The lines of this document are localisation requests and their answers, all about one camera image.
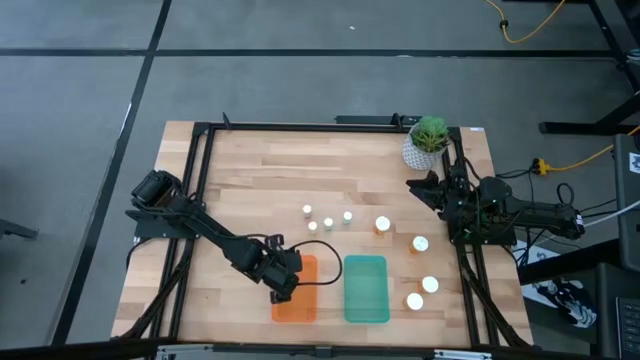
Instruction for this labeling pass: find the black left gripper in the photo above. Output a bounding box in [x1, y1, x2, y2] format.
[248, 247, 303, 305]

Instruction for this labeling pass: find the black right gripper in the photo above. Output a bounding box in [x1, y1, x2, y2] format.
[405, 167, 474, 221]

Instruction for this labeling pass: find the orange translucent plastic bin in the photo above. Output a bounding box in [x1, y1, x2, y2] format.
[271, 253, 320, 324]

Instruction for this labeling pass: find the green translucent plastic bin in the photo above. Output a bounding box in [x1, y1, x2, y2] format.
[343, 254, 391, 324]

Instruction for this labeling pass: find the white patterned plant pot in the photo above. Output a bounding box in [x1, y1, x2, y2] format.
[401, 124, 446, 172]

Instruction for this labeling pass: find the green succulent plant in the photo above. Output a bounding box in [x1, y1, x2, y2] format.
[412, 115, 450, 154]

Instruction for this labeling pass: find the black bar with clamp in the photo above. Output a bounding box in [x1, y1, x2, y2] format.
[334, 113, 424, 127]

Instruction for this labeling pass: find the black and white mouse pad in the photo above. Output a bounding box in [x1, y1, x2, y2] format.
[519, 277, 599, 330]

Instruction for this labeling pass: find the black computer tower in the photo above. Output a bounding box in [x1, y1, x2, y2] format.
[612, 133, 640, 272]

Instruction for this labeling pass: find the black desk leg stand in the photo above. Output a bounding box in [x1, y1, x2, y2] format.
[538, 0, 640, 136]

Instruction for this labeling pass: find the black keyboard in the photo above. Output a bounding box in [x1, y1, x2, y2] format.
[614, 296, 640, 360]

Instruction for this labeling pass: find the black chair base foot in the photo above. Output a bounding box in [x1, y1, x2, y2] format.
[0, 218, 40, 241]

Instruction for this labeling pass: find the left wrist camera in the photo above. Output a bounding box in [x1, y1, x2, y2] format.
[263, 233, 287, 254]

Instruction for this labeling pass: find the black left wrist camera cable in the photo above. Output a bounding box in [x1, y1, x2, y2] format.
[287, 239, 344, 287]

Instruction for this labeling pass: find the silver camera rail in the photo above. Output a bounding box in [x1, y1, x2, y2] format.
[149, 342, 494, 360]

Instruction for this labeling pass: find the black aluminium table frame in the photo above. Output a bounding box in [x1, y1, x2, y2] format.
[112, 112, 534, 351]

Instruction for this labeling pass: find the black power cable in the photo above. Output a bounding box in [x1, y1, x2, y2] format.
[574, 198, 619, 217]

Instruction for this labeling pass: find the yellow extension cable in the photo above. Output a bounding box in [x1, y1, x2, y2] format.
[483, 0, 567, 45]

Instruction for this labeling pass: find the white cable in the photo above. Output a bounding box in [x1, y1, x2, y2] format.
[581, 199, 640, 229]

